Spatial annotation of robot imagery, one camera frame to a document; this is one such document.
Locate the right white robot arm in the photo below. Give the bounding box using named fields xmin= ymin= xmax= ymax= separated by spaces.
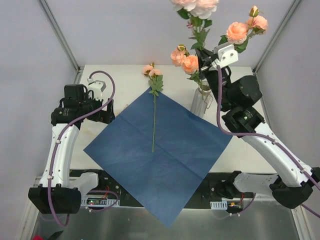
xmin=195 ymin=44 xmax=320 ymax=209

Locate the aluminium frame post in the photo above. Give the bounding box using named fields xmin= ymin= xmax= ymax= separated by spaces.
xmin=252 ymin=0 xmax=303 ymax=75
xmin=37 ymin=0 xmax=81 ymax=74

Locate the right white cable duct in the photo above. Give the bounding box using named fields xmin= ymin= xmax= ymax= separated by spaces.
xmin=210 ymin=200 xmax=244 ymax=211

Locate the left white cable duct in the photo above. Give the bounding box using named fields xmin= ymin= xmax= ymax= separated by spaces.
xmin=80 ymin=197 xmax=120 ymax=208

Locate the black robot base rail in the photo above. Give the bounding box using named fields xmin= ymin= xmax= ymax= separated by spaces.
xmin=67 ymin=169 xmax=256 ymax=210

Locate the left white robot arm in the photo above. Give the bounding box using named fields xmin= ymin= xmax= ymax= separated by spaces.
xmin=28 ymin=80 xmax=115 ymax=214

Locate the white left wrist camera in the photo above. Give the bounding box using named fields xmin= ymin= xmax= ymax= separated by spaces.
xmin=87 ymin=78 xmax=107 ymax=101

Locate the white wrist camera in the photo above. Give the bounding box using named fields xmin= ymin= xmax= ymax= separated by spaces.
xmin=212 ymin=42 xmax=239 ymax=69
xmin=87 ymin=78 xmax=107 ymax=101

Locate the pale pink rose stem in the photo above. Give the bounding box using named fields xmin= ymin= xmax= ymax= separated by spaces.
xmin=170 ymin=0 xmax=220 ymax=50

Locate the left aluminium frame post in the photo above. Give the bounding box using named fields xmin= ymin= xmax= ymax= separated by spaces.
xmin=37 ymin=0 xmax=81 ymax=74

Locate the blue wrapping paper sheet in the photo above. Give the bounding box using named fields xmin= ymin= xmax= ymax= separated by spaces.
xmin=84 ymin=91 xmax=231 ymax=227

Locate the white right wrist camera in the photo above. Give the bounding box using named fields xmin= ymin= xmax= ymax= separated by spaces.
xmin=212 ymin=42 xmax=239 ymax=69

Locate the red object at bottom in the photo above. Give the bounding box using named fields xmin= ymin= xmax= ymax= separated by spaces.
xmin=32 ymin=235 xmax=44 ymax=240

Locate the peach rose bud stem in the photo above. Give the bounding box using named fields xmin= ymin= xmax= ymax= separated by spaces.
xmin=170 ymin=0 xmax=269 ymax=88

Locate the right aluminium frame post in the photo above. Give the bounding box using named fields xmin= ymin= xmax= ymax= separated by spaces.
xmin=252 ymin=0 xmax=303 ymax=75

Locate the white cable duct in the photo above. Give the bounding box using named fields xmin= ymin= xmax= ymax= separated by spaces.
xmin=210 ymin=200 xmax=244 ymax=211
xmin=80 ymin=197 xmax=120 ymax=208

